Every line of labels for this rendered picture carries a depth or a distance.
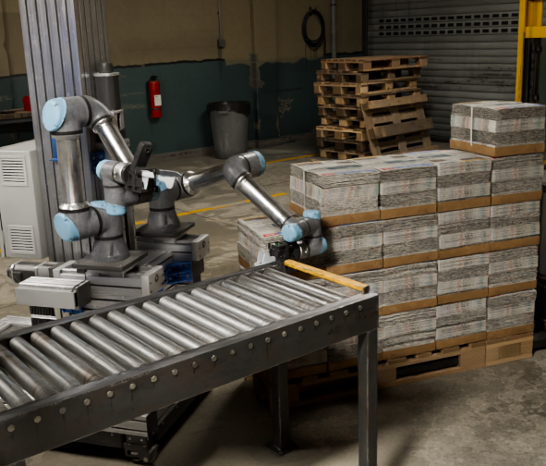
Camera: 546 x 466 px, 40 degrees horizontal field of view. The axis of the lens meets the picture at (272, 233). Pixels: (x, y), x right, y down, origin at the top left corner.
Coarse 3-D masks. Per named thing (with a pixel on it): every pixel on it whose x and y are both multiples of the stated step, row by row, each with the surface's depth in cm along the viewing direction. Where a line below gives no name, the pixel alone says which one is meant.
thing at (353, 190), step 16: (320, 176) 325; (336, 176) 326; (352, 176) 328; (368, 176) 331; (320, 192) 327; (336, 192) 328; (352, 192) 331; (368, 192) 333; (320, 208) 328; (336, 208) 330; (352, 208) 333; (368, 208) 335
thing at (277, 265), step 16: (240, 272) 282; (176, 288) 266; (192, 288) 267; (128, 304) 252; (64, 320) 240; (80, 320) 241; (0, 336) 229; (16, 336) 229; (48, 336) 235; (0, 368) 228
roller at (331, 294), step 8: (264, 272) 285; (272, 272) 282; (280, 272) 281; (288, 280) 274; (296, 280) 272; (304, 280) 270; (304, 288) 267; (312, 288) 264; (320, 288) 262; (328, 288) 261; (328, 296) 257; (336, 296) 255; (344, 296) 253
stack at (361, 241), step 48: (240, 240) 353; (336, 240) 334; (384, 240) 342; (432, 240) 351; (480, 240) 361; (336, 288) 338; (384, 288) 347; (432, 288) 357; (480, 288) 367; (384, 336) 353; (432, 336) 363; (288, 384) 341; (384, 384) 360
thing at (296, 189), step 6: (306, 162) 359; (312, 162) 358; (318, 162) 357; (324, 162) 357; (330, 162) 357; (336, 162) 357; (342, 162) 357; (348, 162) 356; (294, 168) 353; (300, 168) 345; (294, 174) 353; (300, 174) 347; (294, 180) 355; (300, 180) 347; (294, 186) 355; (300, 186) 347; (294, 192) 355; (300, 192) 347; (294, 198) 355; (300, 198) 348; (300, 204) 350
